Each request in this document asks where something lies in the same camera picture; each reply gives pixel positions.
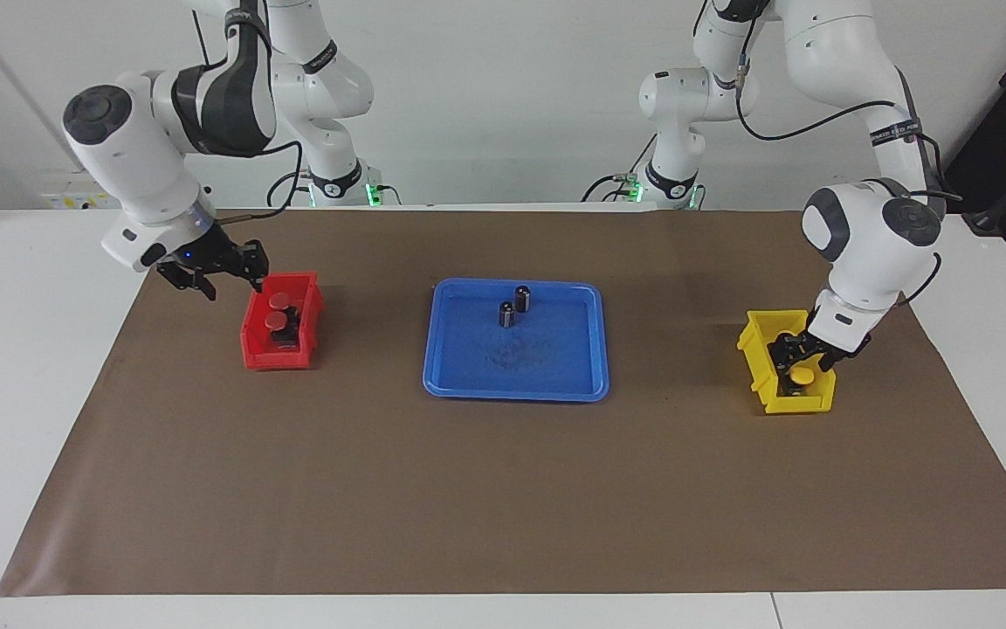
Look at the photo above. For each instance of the blue plastic tray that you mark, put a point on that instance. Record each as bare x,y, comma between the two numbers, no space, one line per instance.
485,376

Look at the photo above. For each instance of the red plastic bin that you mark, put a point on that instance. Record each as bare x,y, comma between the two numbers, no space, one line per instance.
276,358

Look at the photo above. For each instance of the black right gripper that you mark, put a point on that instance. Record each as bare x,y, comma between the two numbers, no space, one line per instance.
206,253

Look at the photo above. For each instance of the large black cylinder knob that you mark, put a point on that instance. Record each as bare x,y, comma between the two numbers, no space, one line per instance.
523,299

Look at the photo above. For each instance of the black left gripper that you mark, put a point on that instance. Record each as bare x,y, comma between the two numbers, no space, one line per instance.
822,354

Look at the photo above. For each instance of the brown paper table mat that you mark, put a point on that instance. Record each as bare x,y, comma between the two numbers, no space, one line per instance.
503,498

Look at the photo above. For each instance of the white wall outlet box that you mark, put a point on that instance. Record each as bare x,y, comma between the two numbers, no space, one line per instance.
75,199

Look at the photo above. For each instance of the yellow push button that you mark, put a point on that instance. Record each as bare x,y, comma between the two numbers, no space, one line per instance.
803,376

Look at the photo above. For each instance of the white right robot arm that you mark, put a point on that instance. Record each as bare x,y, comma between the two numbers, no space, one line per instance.
136,157

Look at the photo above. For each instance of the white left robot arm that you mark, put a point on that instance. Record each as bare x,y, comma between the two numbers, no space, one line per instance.
870,245

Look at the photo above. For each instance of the yellow plastic bin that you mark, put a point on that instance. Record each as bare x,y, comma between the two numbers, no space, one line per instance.
809,404

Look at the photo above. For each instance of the red push button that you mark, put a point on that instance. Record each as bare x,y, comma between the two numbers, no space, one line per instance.
279,300
275,321

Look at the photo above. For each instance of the small black cylinder knob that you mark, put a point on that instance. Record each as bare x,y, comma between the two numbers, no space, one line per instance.
506,314

